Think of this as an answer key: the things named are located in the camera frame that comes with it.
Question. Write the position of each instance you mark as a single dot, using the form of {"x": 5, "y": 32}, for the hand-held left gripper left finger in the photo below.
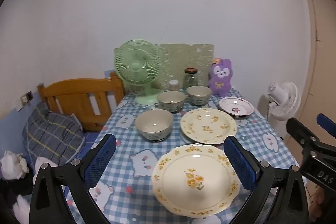
{"x": 99, "y": 161}

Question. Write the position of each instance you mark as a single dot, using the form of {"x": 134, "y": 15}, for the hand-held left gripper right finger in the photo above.
{"x": 240, "y": 163}

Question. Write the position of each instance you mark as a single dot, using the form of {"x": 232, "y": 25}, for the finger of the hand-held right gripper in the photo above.
{"x": 326, "y": 125}
{"x": 302, "y": 134}

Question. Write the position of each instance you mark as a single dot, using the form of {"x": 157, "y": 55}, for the cream plate with yellow flowers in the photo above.
{"x": 189, "y": 182}
{"x": 207, "y": 124}

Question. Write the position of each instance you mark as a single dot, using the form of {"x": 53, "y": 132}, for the white plate with red rim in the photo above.
{"x": 236, "y": 106}

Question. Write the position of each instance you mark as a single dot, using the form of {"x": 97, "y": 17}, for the floral ceramic bowl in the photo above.
{"x": 199, "y": 94}
{"x": 172, "y": 99}
{"x": 153, "y": 124}

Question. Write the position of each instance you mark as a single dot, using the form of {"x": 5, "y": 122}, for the person's right hand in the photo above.
{"x": 319, "y": 203}

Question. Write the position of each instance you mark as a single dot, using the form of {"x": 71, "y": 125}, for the blue bed sheet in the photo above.
{"x": 89, "y": 138}

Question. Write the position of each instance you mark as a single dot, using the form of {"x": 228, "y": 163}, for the blue checked tablecloth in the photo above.
{"x": 126, "y": 142}

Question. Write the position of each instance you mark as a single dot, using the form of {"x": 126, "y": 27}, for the white standing fan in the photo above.
{"x": 284, "y": 103}

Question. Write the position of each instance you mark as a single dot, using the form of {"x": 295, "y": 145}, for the grey plaid pillow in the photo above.
{"x": 50, "y": 132}

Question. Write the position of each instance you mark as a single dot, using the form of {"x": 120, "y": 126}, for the beige door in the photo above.
{"x": 325, "y": 56}

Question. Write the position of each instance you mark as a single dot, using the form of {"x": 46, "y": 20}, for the orange wooden headboard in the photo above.
{"x": 73, "y": 90}

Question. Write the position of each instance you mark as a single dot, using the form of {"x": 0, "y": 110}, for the purple plush bunny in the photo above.
{"x": 220, "y": 79}

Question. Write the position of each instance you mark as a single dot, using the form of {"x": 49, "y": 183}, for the white crumpled cloth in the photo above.
{"x": 13, "y": 163}

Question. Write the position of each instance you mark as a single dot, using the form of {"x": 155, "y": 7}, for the glass jar with dark lid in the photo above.
{"x": 191, "y": 79}

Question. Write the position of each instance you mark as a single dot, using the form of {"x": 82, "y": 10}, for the green desk fan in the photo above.
{"x": 136, "y": 66}

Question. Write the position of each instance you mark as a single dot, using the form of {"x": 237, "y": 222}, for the cotton swab container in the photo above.
{"x": 173, "y": 86}

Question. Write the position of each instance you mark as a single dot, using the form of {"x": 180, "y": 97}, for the green printed mat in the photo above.
{"x": 183, "y": 56}

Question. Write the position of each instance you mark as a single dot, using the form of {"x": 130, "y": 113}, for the wall socket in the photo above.
{"x": 26, "y": 100}

